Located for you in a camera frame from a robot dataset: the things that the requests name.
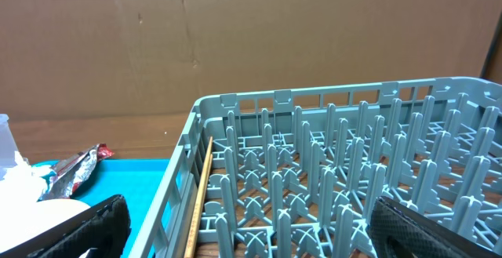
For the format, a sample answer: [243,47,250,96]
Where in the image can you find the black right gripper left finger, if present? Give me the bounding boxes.
[1,194,131,258]

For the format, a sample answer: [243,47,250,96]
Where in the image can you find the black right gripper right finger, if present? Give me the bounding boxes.
[369,197,499,258]

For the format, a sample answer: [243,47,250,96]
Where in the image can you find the red silver foil wrapper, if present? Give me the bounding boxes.
[34,144,115,201]

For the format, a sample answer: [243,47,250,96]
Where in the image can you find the large white plate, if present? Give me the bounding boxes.
[1,198,90,253]

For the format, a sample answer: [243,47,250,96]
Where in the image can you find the white napkin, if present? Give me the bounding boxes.
[1,151,53,207]

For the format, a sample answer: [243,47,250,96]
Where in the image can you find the teal plastic tray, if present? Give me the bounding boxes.
[71,158,170,257]

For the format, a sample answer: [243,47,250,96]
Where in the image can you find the wooden chopstick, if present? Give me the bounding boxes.
[184,136,213,258]

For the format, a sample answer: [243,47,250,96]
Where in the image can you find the grey plastic dish rack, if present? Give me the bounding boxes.
[130,77,501,257]

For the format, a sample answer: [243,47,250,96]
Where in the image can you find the clear plastic bin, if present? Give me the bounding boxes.
[0,114,18,169]

